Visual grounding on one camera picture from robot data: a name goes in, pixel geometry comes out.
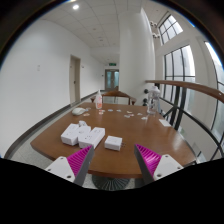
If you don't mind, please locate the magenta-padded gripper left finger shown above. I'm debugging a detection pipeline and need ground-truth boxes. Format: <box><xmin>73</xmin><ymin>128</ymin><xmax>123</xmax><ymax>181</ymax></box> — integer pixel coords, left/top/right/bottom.
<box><xmin>44</xmin><ymin>144</ymin><xmax>95</xmax><ymax>187</ymax></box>

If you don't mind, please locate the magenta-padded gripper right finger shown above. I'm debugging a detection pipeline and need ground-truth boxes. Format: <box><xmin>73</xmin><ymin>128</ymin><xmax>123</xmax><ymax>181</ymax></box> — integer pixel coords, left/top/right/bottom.
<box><xmin>133</xmin><ymin>143</ymin><xmax>185</xmax><ymax>186</ymax></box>

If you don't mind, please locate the white charger block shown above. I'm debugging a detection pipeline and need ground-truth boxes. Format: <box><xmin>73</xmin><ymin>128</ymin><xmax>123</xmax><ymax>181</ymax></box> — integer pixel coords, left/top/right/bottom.
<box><xmin>104</xmin><ymin>135</ymin><xmax>126</xmax><ymax>152</ymax></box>

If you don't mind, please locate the white card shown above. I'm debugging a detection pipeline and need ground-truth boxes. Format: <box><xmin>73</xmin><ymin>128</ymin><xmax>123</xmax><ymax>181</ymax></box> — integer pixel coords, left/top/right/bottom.
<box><xmin>158</xmin><ymin>118</ymin><xmax>172</xmax><ymax>128</ymax></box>

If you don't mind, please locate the clear plastic water bottle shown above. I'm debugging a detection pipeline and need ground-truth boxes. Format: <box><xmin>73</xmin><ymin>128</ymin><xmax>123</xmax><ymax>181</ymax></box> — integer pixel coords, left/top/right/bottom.
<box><xmin>146</xmin><ymin>85</ymin><xmax>161</xmax><ymax>116</ymax></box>

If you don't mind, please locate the spray bottle with pink label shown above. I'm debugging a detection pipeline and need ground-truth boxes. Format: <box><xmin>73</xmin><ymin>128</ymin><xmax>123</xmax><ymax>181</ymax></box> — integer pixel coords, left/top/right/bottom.
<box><xmin>94</xmin><ymin>89</ymin><xmax>103</xmax><ymax>110</ymax></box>

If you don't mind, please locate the wood-topped black metal railing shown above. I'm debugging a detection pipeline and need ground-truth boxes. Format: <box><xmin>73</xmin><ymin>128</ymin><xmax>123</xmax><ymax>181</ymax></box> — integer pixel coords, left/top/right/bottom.
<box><xmin>143</xmin><ymin>79</ymin><xmax>224</xmax><ymax>161</ymax></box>

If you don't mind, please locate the wooden armchair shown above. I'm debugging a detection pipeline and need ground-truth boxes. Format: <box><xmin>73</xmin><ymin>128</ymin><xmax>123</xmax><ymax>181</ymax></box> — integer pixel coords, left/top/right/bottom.
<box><xmin>89</xmin><ymin>90</ymin><xmax>138</xmax><ymax>106</ymax></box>

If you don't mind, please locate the beige single door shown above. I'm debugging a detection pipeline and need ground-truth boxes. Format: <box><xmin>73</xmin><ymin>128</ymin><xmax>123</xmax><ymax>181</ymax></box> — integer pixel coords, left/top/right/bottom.
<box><xmin>69</xmin><ymin>54</ymin><xmax>82</xmax><ymax>105</ymax></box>

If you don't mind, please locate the tall gridded window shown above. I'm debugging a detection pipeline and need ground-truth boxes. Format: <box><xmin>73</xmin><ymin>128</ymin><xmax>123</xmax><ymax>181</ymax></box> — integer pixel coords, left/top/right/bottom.
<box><xmin>203</xmin><ymin>41</ymin><xmax>224</xmax><ymax>141</ymax></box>
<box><xmin>163</xmin><ymin>44</ymin><xmax>196</xmax><ymax>114</ymax></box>

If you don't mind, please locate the glazed double door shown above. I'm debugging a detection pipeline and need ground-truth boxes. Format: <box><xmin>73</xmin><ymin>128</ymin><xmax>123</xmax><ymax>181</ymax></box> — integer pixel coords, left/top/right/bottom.
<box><xmin>104</xmin><ymin>68</ymin><xmax>120</xmax><ymax>92</ymax></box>

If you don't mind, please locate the small gridded upper window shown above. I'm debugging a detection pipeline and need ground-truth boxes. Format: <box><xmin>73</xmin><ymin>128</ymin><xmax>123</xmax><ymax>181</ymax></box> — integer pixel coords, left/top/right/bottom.
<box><xmin>158</xmin><ymin>14</ymin><xmax>184</xmax><ymax>45</ymax></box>

